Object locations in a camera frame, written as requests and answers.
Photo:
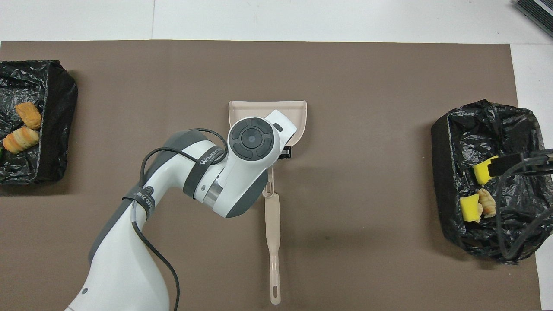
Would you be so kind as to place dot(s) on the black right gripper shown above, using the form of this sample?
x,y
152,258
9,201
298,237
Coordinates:
x,y
538,162

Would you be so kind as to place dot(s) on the large yellow sponge piece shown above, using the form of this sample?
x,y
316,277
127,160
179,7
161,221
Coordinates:
x,y
481,172

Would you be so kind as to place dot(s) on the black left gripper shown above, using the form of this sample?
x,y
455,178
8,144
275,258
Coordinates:
x,y
286,152

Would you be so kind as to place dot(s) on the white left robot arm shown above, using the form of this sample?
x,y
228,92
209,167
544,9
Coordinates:
x,y
242,172

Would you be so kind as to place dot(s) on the small toy croissant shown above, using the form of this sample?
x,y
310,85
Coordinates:
x,y
488,202

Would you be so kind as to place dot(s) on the dark grey ribbed object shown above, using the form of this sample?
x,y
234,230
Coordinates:
x,y
535,15

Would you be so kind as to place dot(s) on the wedge yellow sponge piece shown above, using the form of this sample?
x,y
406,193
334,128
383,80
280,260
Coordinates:
x,y
469,208

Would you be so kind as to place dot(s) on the beige hand brush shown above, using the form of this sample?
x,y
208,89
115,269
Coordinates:
x,y
273,233

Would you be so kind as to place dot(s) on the brown table mat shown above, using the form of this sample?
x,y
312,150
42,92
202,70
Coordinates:
x,y
367,108

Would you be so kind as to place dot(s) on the brown bread roll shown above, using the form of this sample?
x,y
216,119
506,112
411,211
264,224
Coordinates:
x,y
29,115

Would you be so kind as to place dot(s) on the pale bread chunk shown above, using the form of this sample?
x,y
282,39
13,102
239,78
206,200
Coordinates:
x,y
20,139

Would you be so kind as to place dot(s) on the black bag-lined bin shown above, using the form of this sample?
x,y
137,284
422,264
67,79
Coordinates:
x,y
56,125
458,142

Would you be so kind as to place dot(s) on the beige plastic dustpan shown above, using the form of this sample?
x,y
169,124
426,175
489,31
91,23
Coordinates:
x,y
298,112

